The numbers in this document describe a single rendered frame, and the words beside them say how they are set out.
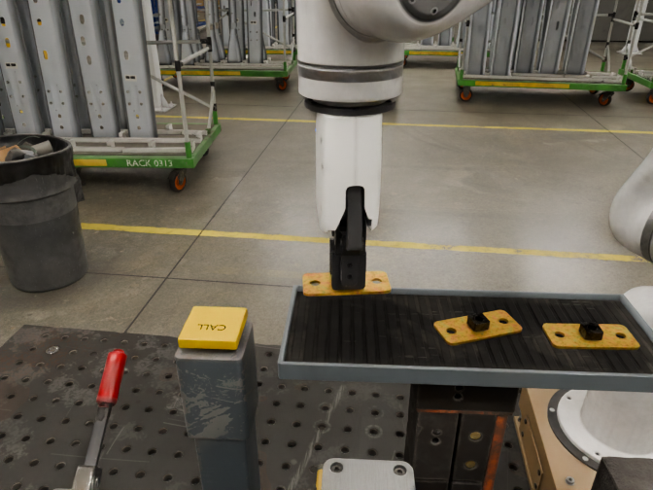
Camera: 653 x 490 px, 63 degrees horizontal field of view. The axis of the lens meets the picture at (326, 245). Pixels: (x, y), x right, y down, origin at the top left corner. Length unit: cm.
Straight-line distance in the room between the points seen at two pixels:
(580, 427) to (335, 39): 78
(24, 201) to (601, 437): 253
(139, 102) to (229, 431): 391
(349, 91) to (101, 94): 414
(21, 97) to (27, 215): 200
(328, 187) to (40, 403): 96
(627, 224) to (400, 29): 57
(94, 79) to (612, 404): 410
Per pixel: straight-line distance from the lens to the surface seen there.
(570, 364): 56
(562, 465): 96
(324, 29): 41
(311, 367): 50
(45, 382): 134
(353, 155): 42
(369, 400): 115
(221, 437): 63
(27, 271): 307
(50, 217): 293
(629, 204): 84
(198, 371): 57
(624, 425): 97
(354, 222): 44
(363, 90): 41
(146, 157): 411
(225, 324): 57
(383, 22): 35
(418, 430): 61
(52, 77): 464
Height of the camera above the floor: 149
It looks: 27 degrees down
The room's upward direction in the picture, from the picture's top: straight up
